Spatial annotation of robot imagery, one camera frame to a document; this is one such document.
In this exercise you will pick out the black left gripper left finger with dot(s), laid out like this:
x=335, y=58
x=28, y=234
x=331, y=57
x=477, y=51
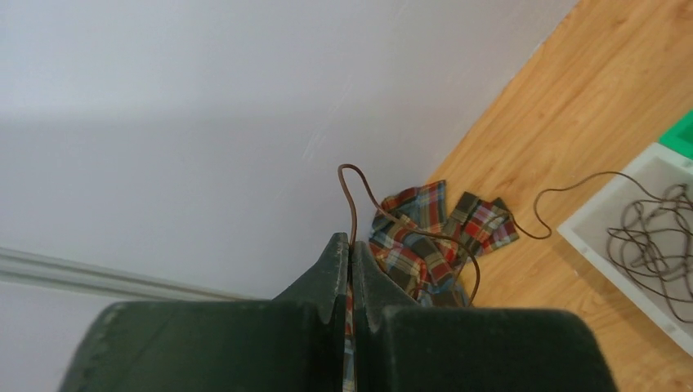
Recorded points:
x=294, y=342

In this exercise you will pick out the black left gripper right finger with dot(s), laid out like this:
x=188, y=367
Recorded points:
x=403, y=346

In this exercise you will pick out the plaid cloth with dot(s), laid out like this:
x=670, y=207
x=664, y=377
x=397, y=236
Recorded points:
x=422, y=247

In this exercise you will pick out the white plastic bin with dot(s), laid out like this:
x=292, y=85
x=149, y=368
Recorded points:
x=637, y=232

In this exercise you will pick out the green plastic bin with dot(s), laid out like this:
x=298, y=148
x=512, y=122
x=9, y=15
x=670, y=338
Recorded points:
x=678, y=138

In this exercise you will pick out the left aluminium frame post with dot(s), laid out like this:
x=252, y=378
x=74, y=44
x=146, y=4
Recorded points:
x=50, y=272

